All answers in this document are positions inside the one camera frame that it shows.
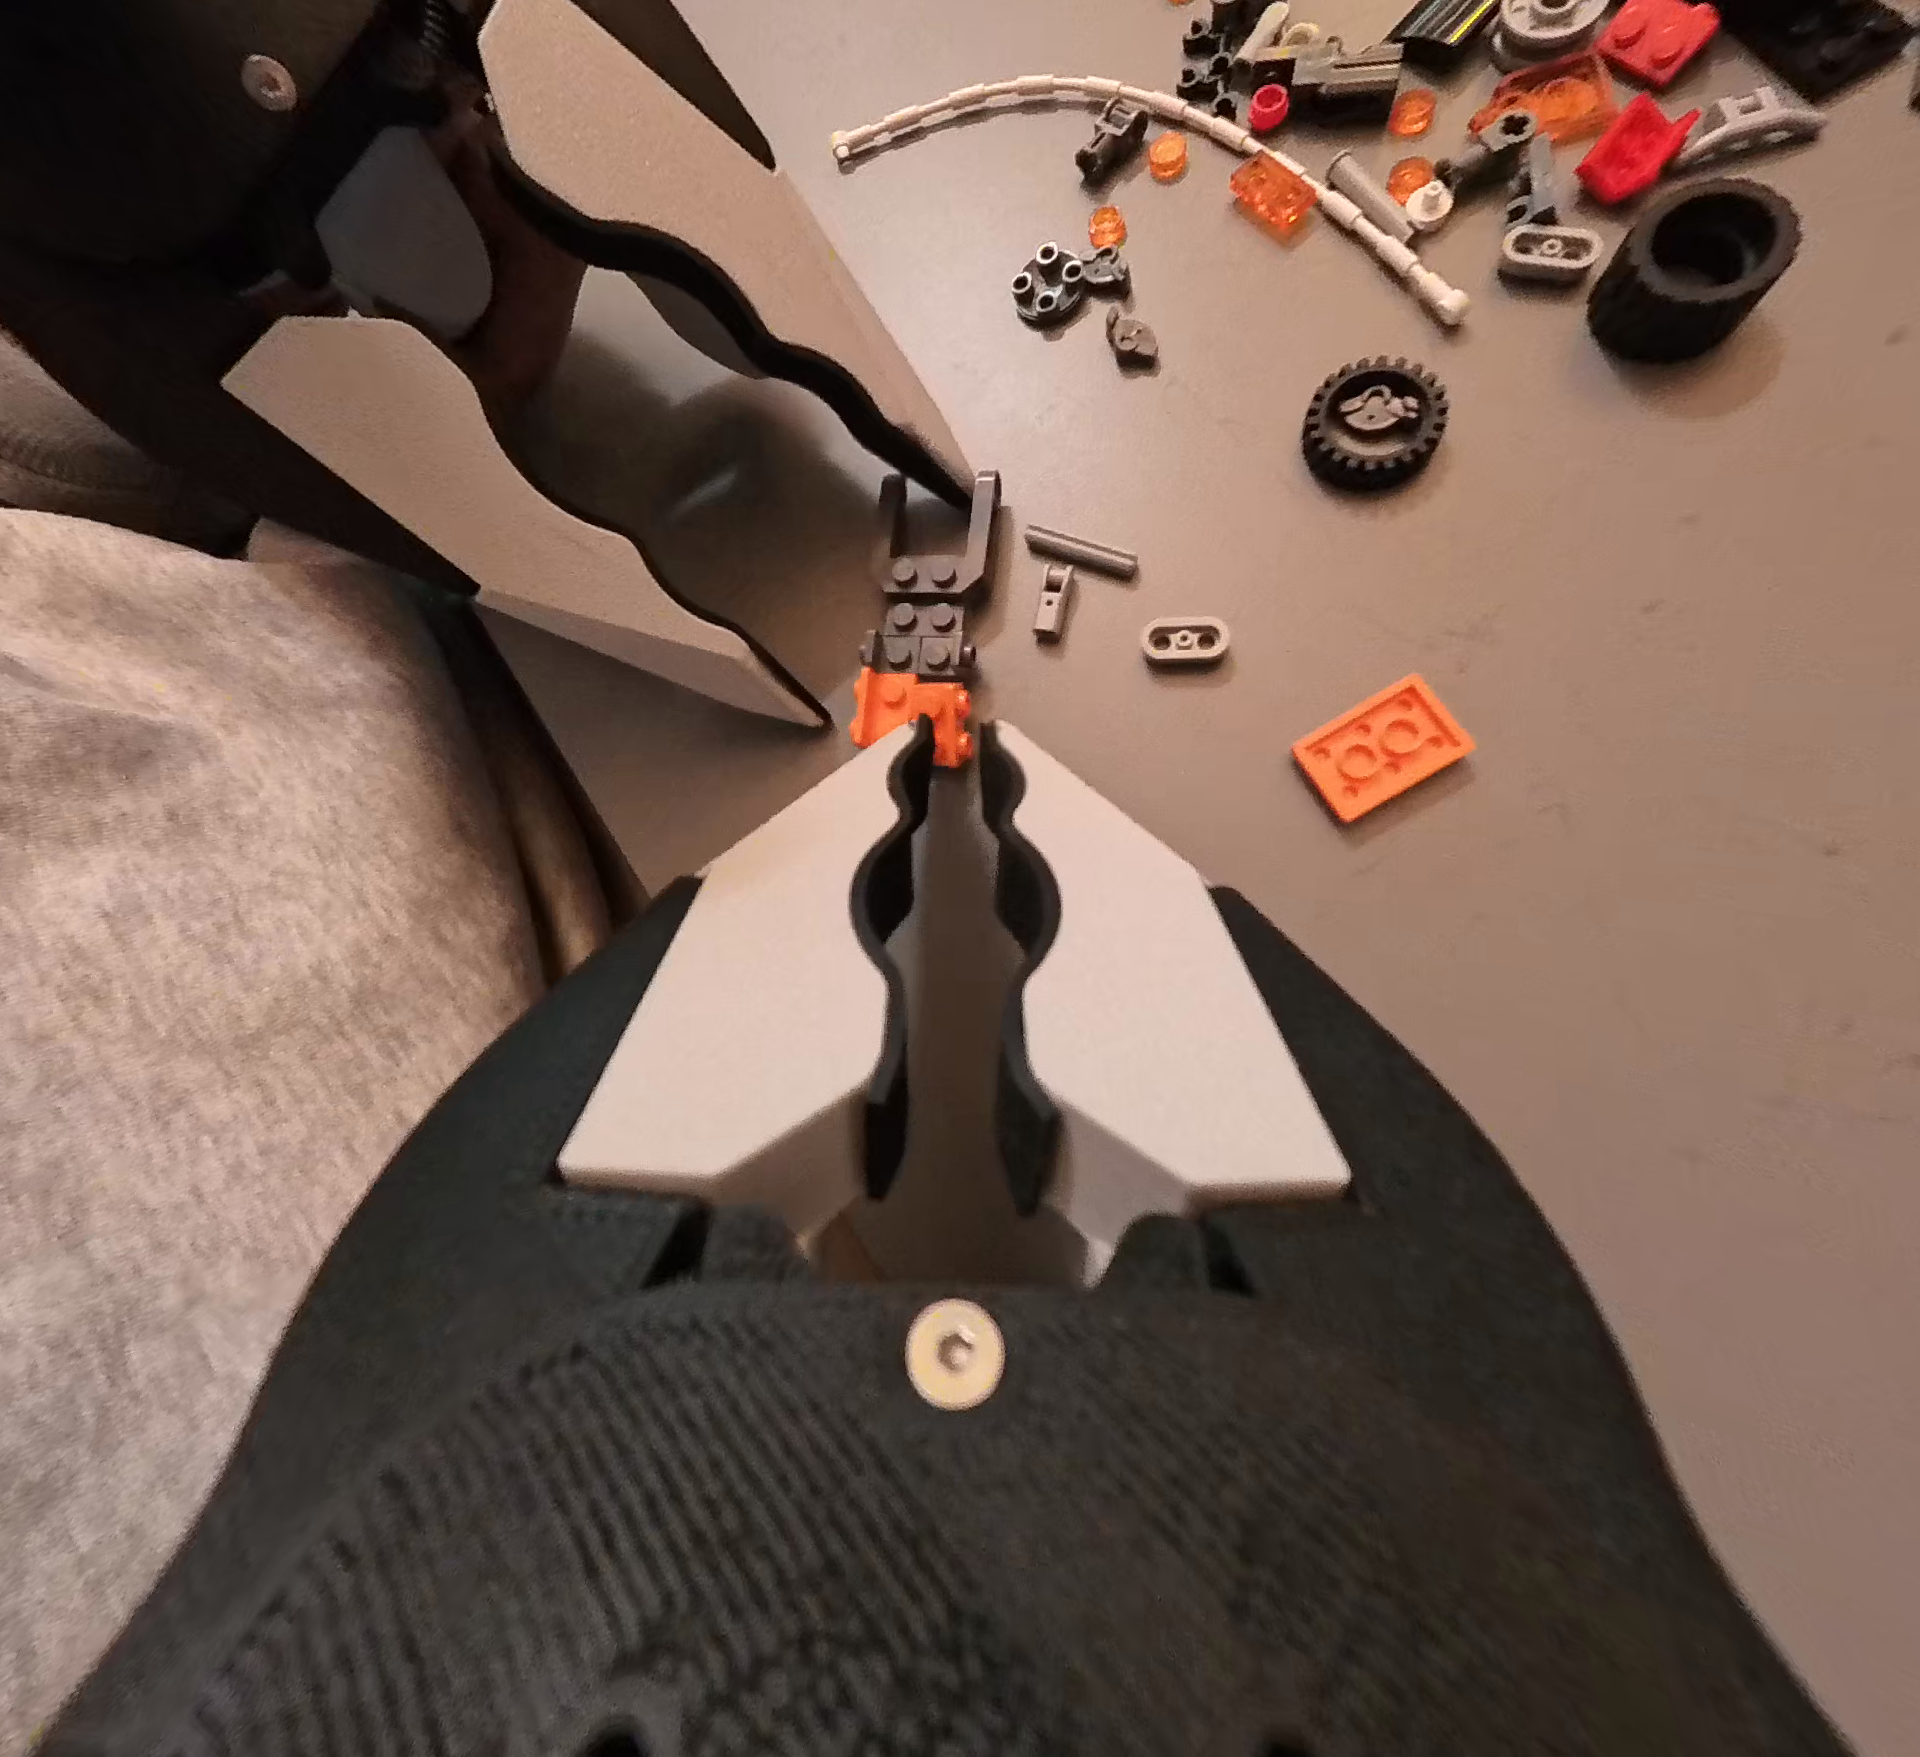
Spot white flexible lego hose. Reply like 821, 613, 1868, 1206
832, 71, 1475, 328

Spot thin black lego tyre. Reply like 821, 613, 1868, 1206
1298, 353, 1454, 497

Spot dark grey round lego plate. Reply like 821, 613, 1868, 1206
1009, 240, 1137, 328

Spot wide black lego tyre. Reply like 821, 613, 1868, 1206
1584, 178, 1804, 365

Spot black curved lego slope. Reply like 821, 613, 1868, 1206
1387, 0, 1511, 73

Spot pile of mixed lego pieces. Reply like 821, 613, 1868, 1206
1077, 0, 1920, 365

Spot orange grey lego assembly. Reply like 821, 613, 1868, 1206
850, 472, 1005, 774

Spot person's grey zip sweater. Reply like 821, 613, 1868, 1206
0, 331, 637, 1746

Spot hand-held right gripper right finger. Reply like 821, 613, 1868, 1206
978, 721, 1354, 1282

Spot red lego slope piece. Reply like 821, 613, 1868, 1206
1575, 94, 1704, 208

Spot transparent orange lego brick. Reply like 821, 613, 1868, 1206
1229, 153, 1324, 243

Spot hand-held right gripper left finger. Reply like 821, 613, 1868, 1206
559, 726, 932, 1258

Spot orange lego plate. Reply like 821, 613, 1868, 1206
1288, 671, 1478, 826

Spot red studded lego piece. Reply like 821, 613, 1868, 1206
1594, 0, 1724, 88

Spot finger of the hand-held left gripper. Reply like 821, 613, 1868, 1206
222, 124, 834, 730
473, 0, 987, 517

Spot transparent orange lego windscreen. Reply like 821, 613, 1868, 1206
1469, 52, 1624, 148

